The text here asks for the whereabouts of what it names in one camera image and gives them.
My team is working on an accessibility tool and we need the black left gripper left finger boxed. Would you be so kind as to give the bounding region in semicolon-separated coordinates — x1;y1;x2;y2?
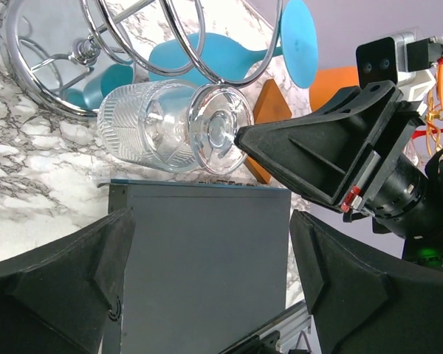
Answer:
0;209;136;353

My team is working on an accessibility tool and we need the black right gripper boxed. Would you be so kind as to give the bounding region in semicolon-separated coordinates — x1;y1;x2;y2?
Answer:
235;80;434;236

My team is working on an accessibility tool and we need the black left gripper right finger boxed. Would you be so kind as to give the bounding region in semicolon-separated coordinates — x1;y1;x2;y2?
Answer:
289;210;443;353

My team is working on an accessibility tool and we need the blue plastic wine glass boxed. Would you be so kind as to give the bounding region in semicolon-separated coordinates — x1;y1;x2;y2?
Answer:
63;1;318;109

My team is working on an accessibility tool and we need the clear ribbed wine glass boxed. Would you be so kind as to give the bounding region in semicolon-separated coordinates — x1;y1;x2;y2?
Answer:
97;80;254;176

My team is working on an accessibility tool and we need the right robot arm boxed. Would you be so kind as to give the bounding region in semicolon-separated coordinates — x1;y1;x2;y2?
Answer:
235;80;443;268

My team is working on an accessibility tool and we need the orange plastic wine glass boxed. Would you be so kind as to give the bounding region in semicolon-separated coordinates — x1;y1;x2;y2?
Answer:
309;66;359;111

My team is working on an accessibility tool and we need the chrome wine glass rack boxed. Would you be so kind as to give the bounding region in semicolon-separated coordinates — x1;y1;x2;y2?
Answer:
0;1;282;119

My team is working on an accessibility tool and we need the dark grey flat box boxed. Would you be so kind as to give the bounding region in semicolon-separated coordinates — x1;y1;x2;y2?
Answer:
102;180;291;353

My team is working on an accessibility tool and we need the aluminium extrusion rail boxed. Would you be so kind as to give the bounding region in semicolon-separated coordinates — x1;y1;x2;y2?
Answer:
222;299;312;354

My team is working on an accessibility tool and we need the gold wire wooden-base rack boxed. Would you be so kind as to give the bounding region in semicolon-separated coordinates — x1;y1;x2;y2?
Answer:
244;79;292;184

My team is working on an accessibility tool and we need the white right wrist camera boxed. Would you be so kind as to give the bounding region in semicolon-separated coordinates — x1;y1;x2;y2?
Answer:
355;32;443;100

